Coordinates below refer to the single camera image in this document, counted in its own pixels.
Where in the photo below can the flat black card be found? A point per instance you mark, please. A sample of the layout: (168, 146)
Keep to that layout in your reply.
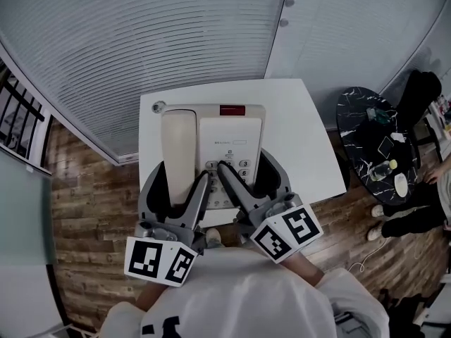
(386, 145)

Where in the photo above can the green wrapped packet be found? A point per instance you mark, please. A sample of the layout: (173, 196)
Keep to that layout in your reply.
(377, 115)

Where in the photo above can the black office chair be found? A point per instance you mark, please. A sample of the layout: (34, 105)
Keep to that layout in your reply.
(419, 100)

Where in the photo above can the white crumpled tissue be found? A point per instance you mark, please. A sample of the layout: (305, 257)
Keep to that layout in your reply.
(398, 137)

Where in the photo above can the person's white printed shirt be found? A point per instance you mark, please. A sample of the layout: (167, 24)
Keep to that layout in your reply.
(243, 294)

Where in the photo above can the white square table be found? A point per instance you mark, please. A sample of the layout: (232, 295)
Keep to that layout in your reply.
(299, 129)

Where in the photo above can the person's right forearm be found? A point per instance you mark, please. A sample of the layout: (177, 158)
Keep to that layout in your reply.
(304, 269)

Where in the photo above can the person's left forearm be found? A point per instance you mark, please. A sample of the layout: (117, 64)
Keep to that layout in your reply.
(149, 296)

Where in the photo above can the white desk telephone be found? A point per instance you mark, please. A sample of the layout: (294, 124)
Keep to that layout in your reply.
(229, 136)

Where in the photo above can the small white round dish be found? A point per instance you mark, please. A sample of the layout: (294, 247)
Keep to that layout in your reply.
(401, 185)

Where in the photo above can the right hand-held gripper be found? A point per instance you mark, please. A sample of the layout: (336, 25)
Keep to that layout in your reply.
(285, 232)

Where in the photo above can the black metal railing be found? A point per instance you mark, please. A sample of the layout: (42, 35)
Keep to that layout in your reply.
(21, 118)

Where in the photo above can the black marble round table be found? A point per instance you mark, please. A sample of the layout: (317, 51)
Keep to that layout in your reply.
(356, 139)

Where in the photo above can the white side table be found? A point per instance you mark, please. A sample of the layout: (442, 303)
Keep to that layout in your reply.
(437, 132)

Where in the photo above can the clear plastic bottle yellow cap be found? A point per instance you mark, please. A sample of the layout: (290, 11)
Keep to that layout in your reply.
(380, 171)

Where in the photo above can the black bag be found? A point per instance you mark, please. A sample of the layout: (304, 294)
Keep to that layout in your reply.
(408, 308)

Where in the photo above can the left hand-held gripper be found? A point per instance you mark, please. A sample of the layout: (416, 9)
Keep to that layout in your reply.
(144, 259)

